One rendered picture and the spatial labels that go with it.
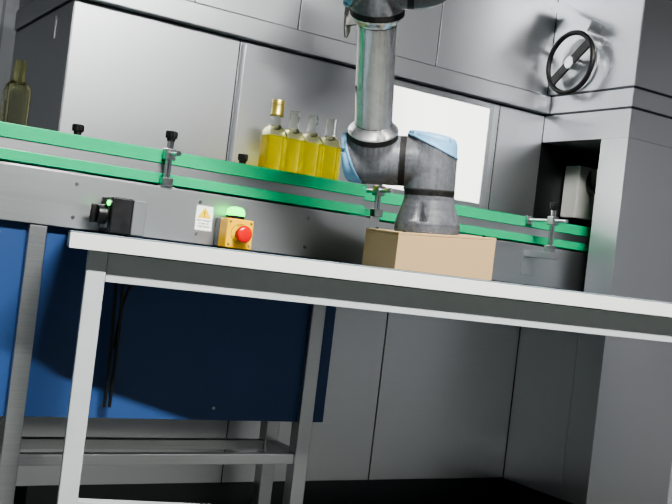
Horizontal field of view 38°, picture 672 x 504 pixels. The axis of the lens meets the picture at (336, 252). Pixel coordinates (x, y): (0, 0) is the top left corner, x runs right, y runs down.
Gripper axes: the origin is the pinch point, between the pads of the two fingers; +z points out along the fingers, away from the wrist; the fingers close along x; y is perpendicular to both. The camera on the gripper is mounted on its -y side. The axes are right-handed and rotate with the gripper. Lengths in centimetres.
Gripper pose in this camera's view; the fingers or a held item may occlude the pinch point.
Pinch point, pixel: (355, 34)
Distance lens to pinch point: 260.1
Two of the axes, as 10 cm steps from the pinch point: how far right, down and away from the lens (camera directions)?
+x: 8.4, 1.1, 5.4
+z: -2.9, 9.1, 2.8
